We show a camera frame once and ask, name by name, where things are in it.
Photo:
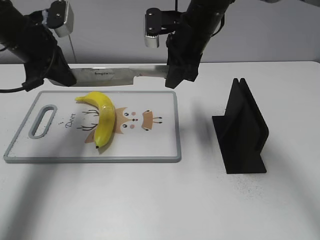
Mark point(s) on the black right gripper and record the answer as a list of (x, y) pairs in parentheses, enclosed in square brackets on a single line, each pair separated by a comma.
[(183, 57)]

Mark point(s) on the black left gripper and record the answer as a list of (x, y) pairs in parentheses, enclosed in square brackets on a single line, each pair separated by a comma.
[(45, 59)]

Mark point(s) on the white-handled kitchen knife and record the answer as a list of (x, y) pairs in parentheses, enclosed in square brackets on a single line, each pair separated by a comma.
[(108, 77)]

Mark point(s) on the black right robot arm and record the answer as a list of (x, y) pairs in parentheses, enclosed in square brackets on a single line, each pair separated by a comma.
[(197, 25)]

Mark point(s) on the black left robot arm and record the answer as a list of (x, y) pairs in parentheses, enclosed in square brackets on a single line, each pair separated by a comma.
[(13, 28)]

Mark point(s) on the yellow plastic banana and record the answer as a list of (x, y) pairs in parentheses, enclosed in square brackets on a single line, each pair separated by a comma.
[(107, 116)]

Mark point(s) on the white grey-rimmed cutting board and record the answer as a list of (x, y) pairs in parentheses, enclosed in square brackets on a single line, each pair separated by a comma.
[(57, 129)]

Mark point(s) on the black knife stand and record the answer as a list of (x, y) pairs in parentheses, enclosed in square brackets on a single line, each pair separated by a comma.
[(241, 132)]

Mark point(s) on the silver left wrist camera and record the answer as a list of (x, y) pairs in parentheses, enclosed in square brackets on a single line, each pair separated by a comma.
[(59, 17)]

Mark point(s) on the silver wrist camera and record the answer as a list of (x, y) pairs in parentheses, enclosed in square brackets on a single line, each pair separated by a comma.
[(59, 17), (158, 22)]

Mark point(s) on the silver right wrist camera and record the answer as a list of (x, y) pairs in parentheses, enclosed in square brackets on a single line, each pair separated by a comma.
[(158, 22)]

